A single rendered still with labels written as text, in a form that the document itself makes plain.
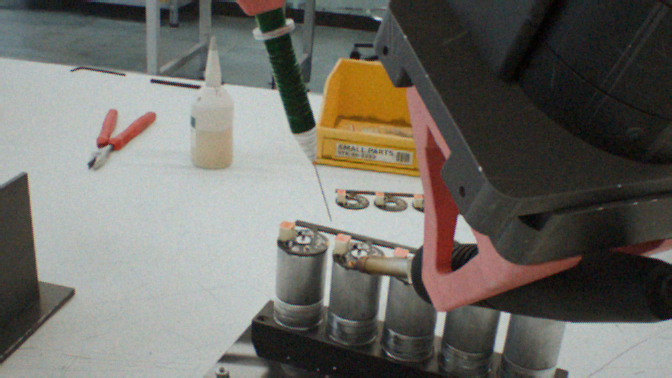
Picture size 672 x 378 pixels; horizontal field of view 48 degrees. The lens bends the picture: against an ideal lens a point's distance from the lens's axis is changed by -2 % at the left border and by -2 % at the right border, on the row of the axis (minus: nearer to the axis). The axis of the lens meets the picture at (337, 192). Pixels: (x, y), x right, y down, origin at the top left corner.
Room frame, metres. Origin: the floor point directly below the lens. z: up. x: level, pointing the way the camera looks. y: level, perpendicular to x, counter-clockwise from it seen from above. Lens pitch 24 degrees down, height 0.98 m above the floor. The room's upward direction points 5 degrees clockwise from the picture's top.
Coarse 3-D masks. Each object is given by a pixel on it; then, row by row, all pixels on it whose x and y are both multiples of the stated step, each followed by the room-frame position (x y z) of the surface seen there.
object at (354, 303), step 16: (352, 256) 0.31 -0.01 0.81; (336, 272) 0.30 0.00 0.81; (352, 272) 0.30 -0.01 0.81; (336, 288) 0.30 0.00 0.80; (352, 288) 0.30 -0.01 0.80; (368, 288) 0.30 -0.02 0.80; (336, 304) 0.30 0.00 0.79; (352, 304) 0.30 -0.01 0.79; (368, 304) 0.30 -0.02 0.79; (336, 320) 0.30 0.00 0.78; (352, 320) 0.30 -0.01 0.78; (368, 320) 0.30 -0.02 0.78; (336, 336) 0.30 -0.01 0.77; (352, 336) 0.30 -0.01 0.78; (368, 336) 0.30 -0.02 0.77
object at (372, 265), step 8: (368, 256) 0.29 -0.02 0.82; (376, 256) 0.29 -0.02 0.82; (360, 264) 0.29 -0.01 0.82; (368, 264) 0.28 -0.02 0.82; (376, 264) 0.27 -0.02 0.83; (384, 264) 0.27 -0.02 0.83; (392, 264) 0.26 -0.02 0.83; (400, 264) 0.26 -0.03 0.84; (408, 264) 0.25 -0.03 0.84; (360, 272) 0.29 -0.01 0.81; (368, 272) 0.28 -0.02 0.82; (376, 272) 0.27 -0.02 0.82; (384, 272) 0.27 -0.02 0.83; (392, 272) 0.26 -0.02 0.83; (400, 272) 0.26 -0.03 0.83; (408, 272) 0.25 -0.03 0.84
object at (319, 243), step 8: (296, 232) 0.33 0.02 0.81; (304, 232) 0.33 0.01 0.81; (312, 232) 0.33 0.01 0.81; (280, 240) 0.32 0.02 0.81; (288, 240) 0.31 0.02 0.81; (312, 240) 0.32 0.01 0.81; (320, 240) 0.32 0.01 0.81; (328, 240) 0.32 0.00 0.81; (280, 248) 0.31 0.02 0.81; (288, 248) 0.31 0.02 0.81; (304, 248) 0.31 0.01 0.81; (312, 248) 0.31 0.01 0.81; (320, 248) 0.31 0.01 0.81; (304, 256) 0.31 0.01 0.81
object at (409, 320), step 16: (400, 288) 0.29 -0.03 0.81; (400, 304) 0.29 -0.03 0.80; (416, 304) 0.29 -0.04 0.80; (384, 320) 0.30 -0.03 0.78; (400, 320) 0.29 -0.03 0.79; (416, 320) 0.29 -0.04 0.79; (432, 320) 0.29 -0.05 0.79; (384, 336) 0.30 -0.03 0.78; (400, 336) 0.29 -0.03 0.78; (416, 336) 0.29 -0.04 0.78; (432, 336) 0.29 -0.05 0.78; (384, 352) 0.29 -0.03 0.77; (400, 352) 0.29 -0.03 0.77; (416, 352) 0.29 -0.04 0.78
